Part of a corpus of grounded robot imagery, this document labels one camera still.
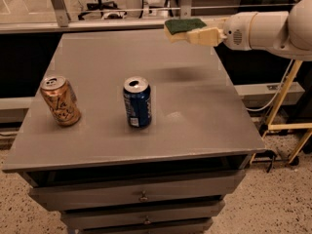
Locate green and yellow sponge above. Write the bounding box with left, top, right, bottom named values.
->
left=164, top=19, right=207, bottom=43

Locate white cable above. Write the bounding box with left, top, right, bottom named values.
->
left=245, top=58, right=295, bottom=113

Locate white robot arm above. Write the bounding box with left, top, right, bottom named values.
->
left=186, top=0, right=312, bottom=61

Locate metal railing frame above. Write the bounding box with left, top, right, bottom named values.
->
left=0, top=0, right=312, bottom=35

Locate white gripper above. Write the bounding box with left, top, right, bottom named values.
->
left=186, top=12, right=256, bottom=51

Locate grey drawer cabinet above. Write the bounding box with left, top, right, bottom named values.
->
left=3, top=29, right=264, bottom=234

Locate orange la croix can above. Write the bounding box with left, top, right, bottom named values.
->
left=40, top=76, right=81, bottom=127

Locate blue pepsi can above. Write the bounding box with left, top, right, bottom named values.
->
left=123, top=76, right=152, bottom=128

